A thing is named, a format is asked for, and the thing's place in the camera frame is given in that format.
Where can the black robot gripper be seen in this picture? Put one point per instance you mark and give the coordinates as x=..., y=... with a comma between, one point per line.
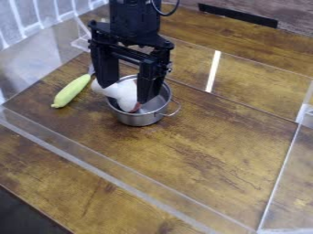
x=131, y=37

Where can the white plush mushroom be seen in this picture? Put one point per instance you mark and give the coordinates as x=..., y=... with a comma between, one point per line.
x=124, y=92

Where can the small silver pot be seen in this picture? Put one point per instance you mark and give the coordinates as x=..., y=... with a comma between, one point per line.
x=151, y=112

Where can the clear acrylic triangle stand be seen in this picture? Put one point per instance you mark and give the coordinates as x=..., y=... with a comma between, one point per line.
x=81, y=42

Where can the black strip on table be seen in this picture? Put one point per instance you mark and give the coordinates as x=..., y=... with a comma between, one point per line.
x=258, y=20

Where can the yellow handled metal spoon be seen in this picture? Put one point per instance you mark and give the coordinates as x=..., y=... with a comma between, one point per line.
x=73, y=89

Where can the clear acrylic tray wall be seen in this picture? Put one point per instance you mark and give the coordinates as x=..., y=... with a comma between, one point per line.
x=163, y=196

